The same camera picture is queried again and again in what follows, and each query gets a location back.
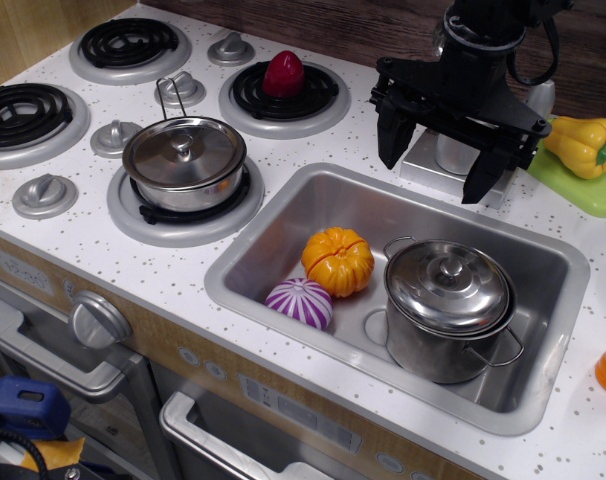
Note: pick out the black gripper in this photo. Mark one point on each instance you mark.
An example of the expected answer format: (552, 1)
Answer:
(465, 96)

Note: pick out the silver toy faucet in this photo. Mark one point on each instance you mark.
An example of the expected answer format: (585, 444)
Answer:
(443, 163)

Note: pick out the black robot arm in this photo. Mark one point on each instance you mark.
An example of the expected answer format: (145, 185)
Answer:
(488, 17)

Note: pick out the back right burner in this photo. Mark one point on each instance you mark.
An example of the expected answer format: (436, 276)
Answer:
(323, 102)

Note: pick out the tall pot steel lid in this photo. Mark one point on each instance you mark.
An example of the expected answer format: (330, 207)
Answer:
(446, 287)

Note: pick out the yellow toy bell pepper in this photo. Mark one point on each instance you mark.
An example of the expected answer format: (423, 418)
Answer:
(580, 145)

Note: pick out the orange toy pumpkin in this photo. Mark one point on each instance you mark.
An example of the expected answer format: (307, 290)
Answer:
(340, 260)

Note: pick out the green cutting board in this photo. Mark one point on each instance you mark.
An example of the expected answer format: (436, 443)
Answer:
(588, 195)

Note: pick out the red toy egg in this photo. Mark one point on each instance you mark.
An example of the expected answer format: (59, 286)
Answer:
(285, 76)

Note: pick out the silver sink basin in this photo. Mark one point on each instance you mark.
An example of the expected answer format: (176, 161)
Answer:
(550, 278)

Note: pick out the purple white toy onion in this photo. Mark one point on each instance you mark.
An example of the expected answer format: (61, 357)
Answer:
(303, 300)

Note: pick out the grey stove knob top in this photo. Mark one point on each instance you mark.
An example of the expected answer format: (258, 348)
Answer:
(231, 51)

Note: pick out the grey stove knob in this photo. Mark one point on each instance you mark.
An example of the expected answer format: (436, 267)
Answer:
(231, 51)
(109, 141)
(179, 92)
(45, 197)

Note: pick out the saucepan steel lid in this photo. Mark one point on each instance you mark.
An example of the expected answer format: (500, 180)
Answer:
(183, 153)

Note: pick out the grey stove knob middle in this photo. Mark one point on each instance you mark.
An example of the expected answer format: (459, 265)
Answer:
(179, 92)

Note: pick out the small steel saucepan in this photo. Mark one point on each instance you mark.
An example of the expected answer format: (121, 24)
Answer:
(192, 199)

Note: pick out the front burner under saucepan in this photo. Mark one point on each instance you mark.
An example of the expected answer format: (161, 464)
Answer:
(123, 206)

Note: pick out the back left burner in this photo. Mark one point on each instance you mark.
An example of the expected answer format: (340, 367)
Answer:
(129, 51)

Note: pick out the grey stove knob left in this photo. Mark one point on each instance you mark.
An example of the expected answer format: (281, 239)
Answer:
(109, 141)

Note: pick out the large grey oven dial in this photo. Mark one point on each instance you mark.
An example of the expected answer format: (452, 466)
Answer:
(95, 323)

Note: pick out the grey stove knob front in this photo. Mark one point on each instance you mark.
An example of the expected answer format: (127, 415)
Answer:
(45, 197)

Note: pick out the blue clamp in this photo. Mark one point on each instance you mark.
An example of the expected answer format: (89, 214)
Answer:
(35, 409)

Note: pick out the yellow tape piece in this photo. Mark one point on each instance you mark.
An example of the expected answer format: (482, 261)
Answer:
(59, 454)

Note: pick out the right oven door handle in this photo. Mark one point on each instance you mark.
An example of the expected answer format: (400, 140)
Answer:
(226, 458)

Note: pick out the oven door handle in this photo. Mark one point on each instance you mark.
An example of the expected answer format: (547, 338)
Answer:
(35, 337)
(226, 458)

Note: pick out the left oven door handle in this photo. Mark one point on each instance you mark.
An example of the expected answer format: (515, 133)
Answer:
(35, 337)

